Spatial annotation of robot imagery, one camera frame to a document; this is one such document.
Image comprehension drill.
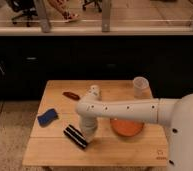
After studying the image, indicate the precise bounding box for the black striped whiteboard eraser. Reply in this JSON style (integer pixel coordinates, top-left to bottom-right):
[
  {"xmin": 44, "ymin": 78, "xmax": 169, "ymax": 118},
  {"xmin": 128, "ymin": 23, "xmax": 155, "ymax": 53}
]
[{"xmin": 63, "ymin": 124, "xmax": 88, "ymax": 149}]

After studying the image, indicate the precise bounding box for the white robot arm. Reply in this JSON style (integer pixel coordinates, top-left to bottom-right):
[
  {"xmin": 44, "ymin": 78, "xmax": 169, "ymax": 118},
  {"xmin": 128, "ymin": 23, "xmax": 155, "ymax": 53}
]
[{"xmin": 76, "ymin": 94, "xmax": 193, "ymax": 171}]

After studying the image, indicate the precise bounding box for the white rectangular block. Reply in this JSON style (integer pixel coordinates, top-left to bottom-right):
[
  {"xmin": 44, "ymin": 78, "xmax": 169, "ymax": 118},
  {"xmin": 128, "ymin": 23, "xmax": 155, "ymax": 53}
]
[{"xmin": 90, "ymin": 85, "xmax": 101, "ymax": 99}]

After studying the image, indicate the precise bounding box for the small red-brown object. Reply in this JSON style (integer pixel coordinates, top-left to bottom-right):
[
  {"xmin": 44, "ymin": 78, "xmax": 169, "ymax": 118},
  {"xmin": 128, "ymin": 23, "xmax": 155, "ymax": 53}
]
[{"xmin": 63, "ymin": 92, "xmax": 80, "ymax": 101}]

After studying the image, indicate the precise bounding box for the clear plastic cup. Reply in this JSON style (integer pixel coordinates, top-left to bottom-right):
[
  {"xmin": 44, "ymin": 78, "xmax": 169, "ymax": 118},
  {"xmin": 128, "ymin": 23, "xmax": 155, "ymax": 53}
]
[{"xmin": 133, "ymin": 76, "xmax": 149, "ymax": 99}]

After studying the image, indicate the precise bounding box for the orange plate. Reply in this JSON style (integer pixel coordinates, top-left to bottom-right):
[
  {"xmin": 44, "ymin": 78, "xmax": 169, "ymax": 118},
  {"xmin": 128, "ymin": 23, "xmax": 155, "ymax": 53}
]
[{"xmin": 110, "ymin": 119, "xmax": 144, "ymax": 137}]

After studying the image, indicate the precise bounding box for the blue sponge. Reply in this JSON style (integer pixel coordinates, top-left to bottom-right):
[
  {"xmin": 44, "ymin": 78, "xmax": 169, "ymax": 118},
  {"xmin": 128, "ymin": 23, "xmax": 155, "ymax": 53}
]
[{"xmin": 37, "ymin": 109, "xmax": 58, "ymax": 127}]

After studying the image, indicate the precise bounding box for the person's foot with sandal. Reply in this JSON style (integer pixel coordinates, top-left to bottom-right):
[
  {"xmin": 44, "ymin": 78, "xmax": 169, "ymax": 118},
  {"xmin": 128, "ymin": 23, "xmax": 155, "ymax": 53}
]
[{"xmin": 63, "ymin": 12, "xmax": 79, "ymax": 23}]

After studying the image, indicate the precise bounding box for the black office chair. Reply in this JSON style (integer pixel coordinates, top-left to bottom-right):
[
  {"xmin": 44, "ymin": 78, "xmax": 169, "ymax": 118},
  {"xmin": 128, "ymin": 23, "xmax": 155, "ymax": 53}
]
[{"xmin": 5, "ymin": 0, "xmax": 37, "ymax": 27}]

